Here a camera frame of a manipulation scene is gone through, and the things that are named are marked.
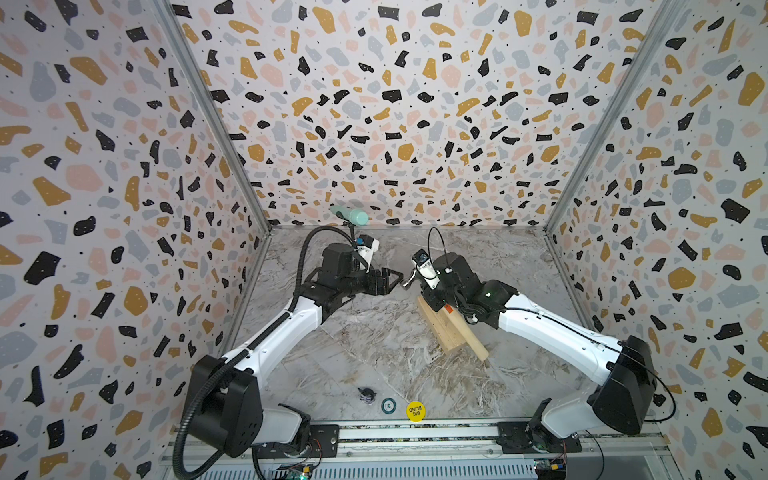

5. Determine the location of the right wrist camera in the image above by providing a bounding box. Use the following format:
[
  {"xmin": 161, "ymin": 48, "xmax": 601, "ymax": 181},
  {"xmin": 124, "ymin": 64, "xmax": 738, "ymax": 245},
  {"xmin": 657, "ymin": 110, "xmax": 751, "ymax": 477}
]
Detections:
[{"xmin": 411, "ymin": 249, "xmax": 438, "ymax": 281}]

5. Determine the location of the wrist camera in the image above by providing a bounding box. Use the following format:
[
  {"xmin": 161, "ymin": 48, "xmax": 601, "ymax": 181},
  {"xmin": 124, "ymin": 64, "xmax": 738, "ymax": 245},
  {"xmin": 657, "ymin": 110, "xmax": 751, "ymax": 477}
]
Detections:
[
  {"xmin": 411, "ymin": 249, "xmax": 438, "ymax": 281},
  {"xmin": 356, "ymin": 234, "xmax": 380, "ymax": 264}
]

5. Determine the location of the wooden handle claw hammer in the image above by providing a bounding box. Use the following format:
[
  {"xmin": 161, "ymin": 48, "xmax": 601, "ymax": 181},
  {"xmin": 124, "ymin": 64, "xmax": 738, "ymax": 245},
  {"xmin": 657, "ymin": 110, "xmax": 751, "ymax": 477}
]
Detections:
[{"xmin": 402, "ymin": 268, "xmax": 489, "ymax": 362}]

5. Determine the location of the green ring sticker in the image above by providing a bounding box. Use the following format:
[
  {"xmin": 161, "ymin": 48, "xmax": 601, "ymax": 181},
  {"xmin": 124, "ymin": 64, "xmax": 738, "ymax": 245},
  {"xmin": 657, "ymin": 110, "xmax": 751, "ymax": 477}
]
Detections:
[{"xmin": 381, "ymin": 398, "xmax": 397, "ymax": 415}]

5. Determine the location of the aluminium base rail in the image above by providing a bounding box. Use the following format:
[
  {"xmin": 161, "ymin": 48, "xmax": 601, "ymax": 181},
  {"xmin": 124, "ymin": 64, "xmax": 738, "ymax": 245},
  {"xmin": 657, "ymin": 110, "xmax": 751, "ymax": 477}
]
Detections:
[{"xmin": 157, "ymin": 418, "xmax": 673, "ymax": 480}]

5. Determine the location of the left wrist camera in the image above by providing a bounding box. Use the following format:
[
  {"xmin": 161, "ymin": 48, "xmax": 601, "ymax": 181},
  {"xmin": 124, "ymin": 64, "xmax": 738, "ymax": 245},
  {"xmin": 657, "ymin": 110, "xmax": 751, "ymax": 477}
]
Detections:
[{"xmin": 356, "ymin": 234, "xmax": 380, "ymax": 264}]

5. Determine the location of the wooden block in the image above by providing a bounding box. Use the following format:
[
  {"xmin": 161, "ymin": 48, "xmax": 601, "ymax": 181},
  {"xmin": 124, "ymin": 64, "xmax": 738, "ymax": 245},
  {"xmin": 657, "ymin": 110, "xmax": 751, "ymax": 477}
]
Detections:
[{"xmin": 417, "ymin": 296, "xmax": 466, "ymax": 353}]

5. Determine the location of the small dark clip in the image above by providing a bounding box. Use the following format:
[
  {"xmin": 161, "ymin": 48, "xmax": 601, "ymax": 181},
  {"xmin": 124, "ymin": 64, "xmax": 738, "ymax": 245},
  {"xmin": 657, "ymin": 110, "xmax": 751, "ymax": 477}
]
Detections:
[{"xmin": 358, "ymin": 387, "xmax": 376, "ymax": 404}]

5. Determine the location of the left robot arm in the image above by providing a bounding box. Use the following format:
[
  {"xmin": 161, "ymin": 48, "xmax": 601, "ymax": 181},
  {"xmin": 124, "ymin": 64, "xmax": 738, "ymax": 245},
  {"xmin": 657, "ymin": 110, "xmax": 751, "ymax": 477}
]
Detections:
[{"xmin": 172, "ymin": 243, "xmax": 403, "ymax": 477}]

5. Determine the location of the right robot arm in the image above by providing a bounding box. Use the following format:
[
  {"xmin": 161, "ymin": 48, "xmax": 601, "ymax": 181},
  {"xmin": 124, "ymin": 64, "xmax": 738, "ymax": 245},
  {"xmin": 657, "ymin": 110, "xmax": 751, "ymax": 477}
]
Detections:
[{"xmin": 412, "ymin": 249, "xmax": 658, "ymax": 448}]

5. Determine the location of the yellow round sticker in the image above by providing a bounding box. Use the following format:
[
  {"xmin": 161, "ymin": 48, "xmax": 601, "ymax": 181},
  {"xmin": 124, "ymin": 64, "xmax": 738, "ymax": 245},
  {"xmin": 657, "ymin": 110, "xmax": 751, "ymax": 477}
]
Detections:
[{"xmin": 406, "ymin": 401, "xmax": 426, "ymax": 423}]

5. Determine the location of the black microphone stand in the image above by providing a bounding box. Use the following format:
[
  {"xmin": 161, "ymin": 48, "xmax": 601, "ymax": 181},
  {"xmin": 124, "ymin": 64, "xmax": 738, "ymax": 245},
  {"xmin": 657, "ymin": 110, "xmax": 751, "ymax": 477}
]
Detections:
[{"xmin": 343, "ymin": 220, "xmax": 358, "ymax": 246}]

